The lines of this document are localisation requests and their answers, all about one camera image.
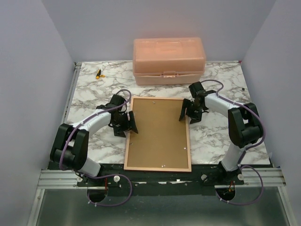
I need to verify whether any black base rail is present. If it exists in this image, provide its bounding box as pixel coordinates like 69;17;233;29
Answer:
48;161;245;196

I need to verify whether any pink translucent plastic toolbox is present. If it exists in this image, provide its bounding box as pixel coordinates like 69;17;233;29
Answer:
133;37;206;86

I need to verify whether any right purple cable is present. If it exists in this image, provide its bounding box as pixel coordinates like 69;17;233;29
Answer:
199;79;268;205

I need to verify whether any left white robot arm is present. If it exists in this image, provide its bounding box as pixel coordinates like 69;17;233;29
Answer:
50;92;138;186

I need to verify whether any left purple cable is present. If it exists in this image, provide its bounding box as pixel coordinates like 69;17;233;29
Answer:
58;89;134;208

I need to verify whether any brown cardboard backing board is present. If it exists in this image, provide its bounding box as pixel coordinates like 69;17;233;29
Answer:
127;98;190;170

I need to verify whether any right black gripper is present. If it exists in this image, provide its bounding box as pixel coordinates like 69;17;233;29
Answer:
180;98;204;124

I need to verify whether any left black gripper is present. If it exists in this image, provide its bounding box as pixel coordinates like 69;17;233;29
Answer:
112;111;138;137

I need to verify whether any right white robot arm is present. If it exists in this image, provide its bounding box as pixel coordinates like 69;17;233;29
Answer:
179;81;266;185

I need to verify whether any yellow black screwdriver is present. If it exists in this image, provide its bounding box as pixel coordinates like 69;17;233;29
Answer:
95;69;135;80

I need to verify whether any purple cable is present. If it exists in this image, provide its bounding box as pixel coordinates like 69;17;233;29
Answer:
58;89;134;208
199;79;268;205

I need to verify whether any pink wooden picture frame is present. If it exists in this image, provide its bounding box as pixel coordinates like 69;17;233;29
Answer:
123;96;192;173

